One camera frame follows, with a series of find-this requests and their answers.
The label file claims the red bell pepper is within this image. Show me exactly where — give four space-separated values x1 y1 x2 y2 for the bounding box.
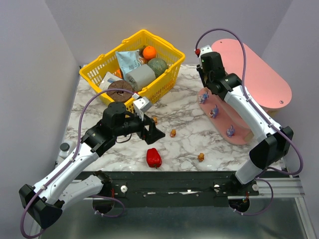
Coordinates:
147 148 162 168

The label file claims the purple bunny toy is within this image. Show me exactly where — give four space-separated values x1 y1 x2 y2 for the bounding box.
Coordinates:
226 125 235 137

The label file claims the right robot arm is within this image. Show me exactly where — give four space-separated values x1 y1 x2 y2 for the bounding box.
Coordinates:
196 47 294 186

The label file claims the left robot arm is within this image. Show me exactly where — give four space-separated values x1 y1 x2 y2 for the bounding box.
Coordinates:
18 97 165 230

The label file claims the pink three-tier shelf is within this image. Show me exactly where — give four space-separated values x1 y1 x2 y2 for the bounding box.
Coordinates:
197 38 292 145

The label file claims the orange bear toy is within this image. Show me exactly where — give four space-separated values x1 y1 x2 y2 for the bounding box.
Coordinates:
153 117 158 125
170 129 176 137
197 153 204 162

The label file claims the grey paper towel roll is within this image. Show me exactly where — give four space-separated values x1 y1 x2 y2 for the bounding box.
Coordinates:
125 64 156 92

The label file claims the green melon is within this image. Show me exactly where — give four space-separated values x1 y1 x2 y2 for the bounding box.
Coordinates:
148 58 168 78

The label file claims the orange fruit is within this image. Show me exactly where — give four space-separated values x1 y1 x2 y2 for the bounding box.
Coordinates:
143 46 157 61
115 69 123 78

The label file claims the yellow plastic shopping basket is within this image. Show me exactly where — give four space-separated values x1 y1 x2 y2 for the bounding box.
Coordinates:
79 29 185 103

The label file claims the light blue chips bag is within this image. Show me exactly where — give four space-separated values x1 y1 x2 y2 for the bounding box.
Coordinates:
115 50 142 77

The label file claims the white bottle black cap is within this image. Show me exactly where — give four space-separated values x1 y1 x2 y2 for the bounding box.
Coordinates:
59 140 76 159

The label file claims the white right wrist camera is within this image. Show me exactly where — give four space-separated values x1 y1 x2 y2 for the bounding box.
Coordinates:
195 45 212 58

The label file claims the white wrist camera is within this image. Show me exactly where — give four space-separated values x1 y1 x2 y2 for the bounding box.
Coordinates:
195 45 212 58
132 93 153 121

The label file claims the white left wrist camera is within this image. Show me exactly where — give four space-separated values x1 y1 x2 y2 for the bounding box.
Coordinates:
132 93 153 121

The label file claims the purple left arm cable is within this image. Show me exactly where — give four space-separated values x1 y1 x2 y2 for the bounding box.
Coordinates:
19 89 139 239

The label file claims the white package blue handle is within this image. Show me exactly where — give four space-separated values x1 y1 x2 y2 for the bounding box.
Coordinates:
99 72 122 90

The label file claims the black mounting rail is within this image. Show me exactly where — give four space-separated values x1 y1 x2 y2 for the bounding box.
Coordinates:
82 170 260 209

